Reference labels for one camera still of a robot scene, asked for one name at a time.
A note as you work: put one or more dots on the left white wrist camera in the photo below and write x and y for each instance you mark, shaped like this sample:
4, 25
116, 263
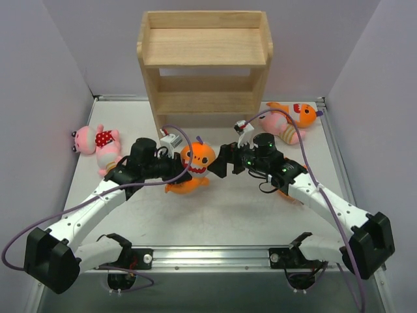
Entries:
170, 140

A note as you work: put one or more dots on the orange shark plush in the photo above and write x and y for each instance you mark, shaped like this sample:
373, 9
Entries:
302, 114
203, 156
288, 198

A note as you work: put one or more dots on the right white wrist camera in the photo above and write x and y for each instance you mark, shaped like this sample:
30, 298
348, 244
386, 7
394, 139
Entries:
245, 131

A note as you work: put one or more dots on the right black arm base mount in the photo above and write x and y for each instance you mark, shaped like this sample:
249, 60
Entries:
290, 256

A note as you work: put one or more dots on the pink plush striped shirt right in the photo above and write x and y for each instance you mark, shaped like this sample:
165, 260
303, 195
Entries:
276, 123

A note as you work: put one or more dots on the wooden three-tier shelf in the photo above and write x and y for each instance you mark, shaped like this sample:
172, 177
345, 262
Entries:
204, 61

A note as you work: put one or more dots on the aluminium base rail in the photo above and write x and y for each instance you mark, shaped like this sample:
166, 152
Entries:
211, 257

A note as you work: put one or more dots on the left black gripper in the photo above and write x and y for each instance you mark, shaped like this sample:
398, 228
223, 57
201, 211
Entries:
178, 167

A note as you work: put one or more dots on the pink plush red polka-dot shirt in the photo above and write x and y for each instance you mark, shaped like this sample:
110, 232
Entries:
87, 140

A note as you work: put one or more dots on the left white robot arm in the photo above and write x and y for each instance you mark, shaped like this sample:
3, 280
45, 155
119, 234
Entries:
56, 256

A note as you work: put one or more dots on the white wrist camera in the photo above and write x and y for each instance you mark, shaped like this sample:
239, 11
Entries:
245, 131
170, 140

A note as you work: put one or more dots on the pink plush striped shirt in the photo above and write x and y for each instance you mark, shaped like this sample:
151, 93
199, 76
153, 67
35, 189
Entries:
276, 123
107, 157

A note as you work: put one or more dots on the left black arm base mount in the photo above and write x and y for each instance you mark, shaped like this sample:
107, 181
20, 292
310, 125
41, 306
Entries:
137, 257

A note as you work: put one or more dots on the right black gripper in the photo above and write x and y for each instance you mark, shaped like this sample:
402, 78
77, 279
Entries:
234, 158

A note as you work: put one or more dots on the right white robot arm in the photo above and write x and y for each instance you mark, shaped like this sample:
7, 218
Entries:
367, 240

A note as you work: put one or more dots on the pink plush striped shirt left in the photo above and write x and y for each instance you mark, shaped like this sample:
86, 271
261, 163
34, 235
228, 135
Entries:
107, 157

